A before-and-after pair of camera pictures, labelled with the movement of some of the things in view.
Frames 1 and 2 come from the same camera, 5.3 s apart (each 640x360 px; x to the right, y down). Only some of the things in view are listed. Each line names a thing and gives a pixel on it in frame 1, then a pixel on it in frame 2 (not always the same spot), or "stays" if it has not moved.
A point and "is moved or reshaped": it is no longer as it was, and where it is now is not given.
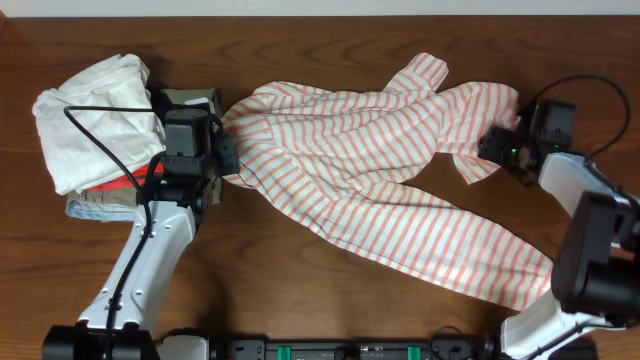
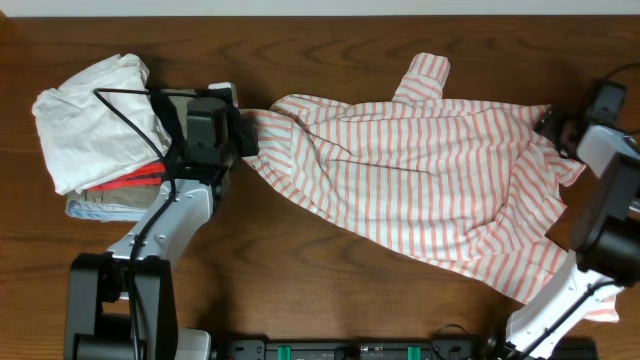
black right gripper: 490,150 to 550,124
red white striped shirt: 341,158 is moved or reshaped
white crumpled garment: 76,159 stays
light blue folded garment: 77,209 stays
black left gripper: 224,146 to 243,130
